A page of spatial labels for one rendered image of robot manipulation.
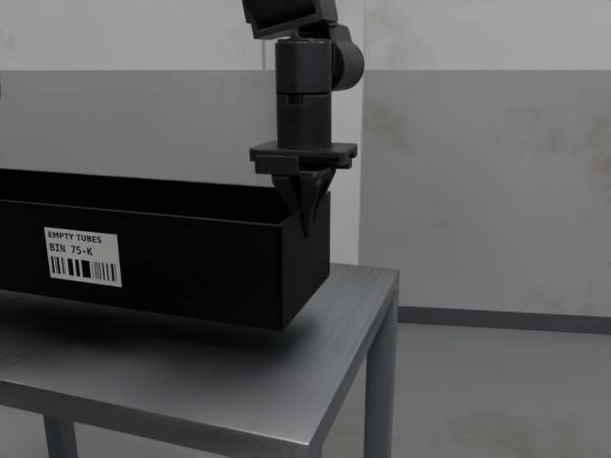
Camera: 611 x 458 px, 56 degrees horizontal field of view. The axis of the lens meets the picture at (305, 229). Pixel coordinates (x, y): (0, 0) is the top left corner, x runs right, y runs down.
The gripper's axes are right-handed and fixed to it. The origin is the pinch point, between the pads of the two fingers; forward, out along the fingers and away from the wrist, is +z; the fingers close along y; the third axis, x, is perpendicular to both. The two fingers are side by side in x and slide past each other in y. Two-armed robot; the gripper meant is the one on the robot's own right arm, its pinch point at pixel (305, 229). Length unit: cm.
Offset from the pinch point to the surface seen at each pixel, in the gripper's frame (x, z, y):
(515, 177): -189, 29, -29
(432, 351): -156, 96, -2
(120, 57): -161, -20, 136
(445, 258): -183, 65, -3
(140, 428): 19.6, 14.1, 9.5
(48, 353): 13.4, 12.1, 24.9
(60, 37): -156, -29, 162
